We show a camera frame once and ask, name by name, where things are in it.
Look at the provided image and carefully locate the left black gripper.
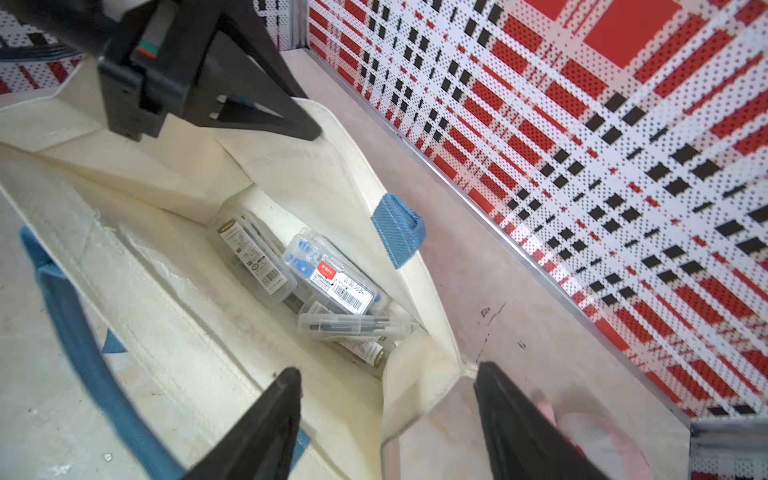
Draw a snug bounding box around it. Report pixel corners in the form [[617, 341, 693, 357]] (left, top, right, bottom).
[[98, 1, 322, 141]]

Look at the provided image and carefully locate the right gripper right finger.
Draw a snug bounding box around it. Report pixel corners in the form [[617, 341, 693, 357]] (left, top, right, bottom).
[[474, 362, 605, 479]]

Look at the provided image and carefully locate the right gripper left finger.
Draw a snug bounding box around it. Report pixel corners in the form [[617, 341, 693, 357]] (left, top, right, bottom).
[[185, 367, 302, 479]]

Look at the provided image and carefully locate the clear compass case gold label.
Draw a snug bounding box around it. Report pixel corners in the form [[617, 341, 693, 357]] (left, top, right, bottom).
[[208, 203, 298, 308]]

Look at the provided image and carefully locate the clear compass case red label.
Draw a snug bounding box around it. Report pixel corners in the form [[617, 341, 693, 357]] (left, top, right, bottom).
[[281, 228, 390, 315]]

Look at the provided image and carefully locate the cream canvas tote bag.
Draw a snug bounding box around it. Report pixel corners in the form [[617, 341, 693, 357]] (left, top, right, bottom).
[[1, 60, 463, 479]]

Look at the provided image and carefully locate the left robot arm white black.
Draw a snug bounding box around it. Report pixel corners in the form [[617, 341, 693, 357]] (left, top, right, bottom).
[[1, 1, 322, 141]]

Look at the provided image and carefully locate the clear slim compass case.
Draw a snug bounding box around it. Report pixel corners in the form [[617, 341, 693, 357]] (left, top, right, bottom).
[[297, 313, 419, 341]]

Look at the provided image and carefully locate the clear compass case barcode label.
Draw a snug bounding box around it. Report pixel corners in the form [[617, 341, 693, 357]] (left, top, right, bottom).
[[298, 300, 397, 374]]

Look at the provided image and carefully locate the pink plush toy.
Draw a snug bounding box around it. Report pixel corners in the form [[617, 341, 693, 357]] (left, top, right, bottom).
[[532, 390, 654, 479]]

